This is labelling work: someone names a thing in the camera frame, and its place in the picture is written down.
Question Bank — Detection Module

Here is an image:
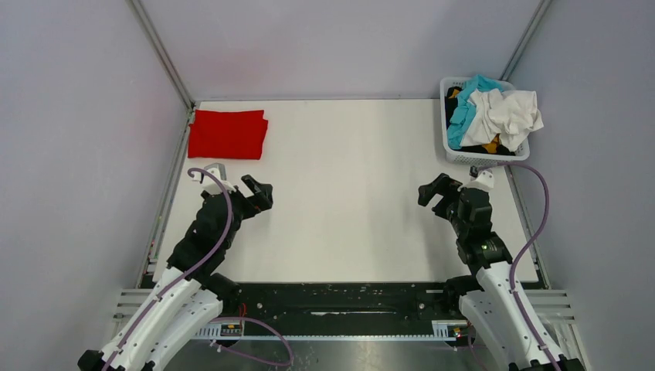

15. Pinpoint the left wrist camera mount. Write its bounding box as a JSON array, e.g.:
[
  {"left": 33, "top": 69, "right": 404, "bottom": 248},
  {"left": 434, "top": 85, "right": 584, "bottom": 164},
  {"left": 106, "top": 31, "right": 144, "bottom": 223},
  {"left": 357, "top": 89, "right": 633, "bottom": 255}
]
[{"left": 201, "top": 162, "right": 236, "bottom": 195}]

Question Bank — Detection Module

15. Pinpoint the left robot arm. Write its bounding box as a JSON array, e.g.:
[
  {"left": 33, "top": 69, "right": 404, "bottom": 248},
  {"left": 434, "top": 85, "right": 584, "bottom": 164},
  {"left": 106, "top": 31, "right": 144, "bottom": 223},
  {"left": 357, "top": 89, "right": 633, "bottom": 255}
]
[{"left": 77, "top": 170, "right": 273, "bottom": 370}]

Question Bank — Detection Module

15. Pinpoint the white plastic laundry basket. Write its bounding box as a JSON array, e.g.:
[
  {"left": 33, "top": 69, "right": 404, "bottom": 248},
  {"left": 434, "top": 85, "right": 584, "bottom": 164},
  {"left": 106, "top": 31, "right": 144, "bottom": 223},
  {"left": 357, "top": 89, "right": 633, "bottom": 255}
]
[{"left": 439, "top": 77, "right": 531, "bottom": 166}]

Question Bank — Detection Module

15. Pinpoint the black t-shirt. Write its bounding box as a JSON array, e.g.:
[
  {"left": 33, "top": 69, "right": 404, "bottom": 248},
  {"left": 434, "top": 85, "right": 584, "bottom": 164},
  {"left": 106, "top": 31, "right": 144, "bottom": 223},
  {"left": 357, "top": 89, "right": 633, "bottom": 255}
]
[{"left": 444, "top": 86, "right": 516, "bottom": 156}]

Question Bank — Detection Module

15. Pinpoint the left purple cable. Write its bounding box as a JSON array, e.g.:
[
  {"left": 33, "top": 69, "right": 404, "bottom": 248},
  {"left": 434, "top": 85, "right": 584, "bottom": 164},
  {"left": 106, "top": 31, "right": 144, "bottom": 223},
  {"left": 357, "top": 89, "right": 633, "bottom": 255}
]
[{"left": 100, "top": 167, "right": 295, "bottom": 371}]

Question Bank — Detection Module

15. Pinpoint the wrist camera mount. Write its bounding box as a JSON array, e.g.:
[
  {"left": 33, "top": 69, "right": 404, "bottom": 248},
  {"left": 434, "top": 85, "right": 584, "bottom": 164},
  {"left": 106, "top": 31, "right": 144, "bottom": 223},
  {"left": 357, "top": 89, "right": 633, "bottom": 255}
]
[
  {"left": 465, "top": 166, "right": 495, "bottom": 192},
  {"left": 201, "top": 162, "right": 236, "bottom": 195}
]

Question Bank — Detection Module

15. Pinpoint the white t-shirt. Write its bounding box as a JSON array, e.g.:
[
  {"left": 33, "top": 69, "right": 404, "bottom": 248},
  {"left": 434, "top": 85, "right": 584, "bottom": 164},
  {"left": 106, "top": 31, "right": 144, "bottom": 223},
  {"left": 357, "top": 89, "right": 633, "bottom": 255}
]
[{"left": 459, "top": 89, "right": 544, "bottom": 151}]

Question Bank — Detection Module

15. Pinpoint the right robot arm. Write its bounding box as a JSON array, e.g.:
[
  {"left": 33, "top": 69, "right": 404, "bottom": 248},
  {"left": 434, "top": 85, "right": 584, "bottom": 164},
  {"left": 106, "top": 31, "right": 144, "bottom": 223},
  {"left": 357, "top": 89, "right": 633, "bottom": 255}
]
[{"left": 418, "top": 170, "right": 585, "bottom": 370}]

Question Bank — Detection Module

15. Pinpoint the folded red t-shirt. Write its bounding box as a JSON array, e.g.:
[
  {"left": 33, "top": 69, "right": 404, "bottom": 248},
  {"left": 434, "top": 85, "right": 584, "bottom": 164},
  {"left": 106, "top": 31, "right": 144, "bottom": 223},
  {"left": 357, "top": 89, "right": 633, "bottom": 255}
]
[{"left": 188, "top": 110, "right": 268, "bottom": 160}]

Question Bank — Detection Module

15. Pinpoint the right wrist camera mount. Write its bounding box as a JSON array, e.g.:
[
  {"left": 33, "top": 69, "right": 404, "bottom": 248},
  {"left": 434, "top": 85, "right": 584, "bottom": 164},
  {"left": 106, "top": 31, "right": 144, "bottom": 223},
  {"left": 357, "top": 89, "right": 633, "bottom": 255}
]
[{"left": 465, "top": 166, "right": 495, "bottom": 192}]

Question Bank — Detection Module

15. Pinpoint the teal t-shirt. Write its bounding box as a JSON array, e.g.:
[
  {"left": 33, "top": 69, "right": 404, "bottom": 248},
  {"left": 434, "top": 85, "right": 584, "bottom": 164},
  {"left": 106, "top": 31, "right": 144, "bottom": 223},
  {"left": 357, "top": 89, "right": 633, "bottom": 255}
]
[{"left": 446, "top": 74, "right": 505, "bottom": 150}]

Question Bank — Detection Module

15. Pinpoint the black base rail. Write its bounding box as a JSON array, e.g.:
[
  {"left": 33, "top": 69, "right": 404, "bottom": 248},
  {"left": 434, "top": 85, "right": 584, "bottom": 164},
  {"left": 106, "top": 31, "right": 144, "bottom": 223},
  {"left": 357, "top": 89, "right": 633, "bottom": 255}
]
[{"left": 221, "top": 282, "right": 463, "bottom": 337}]

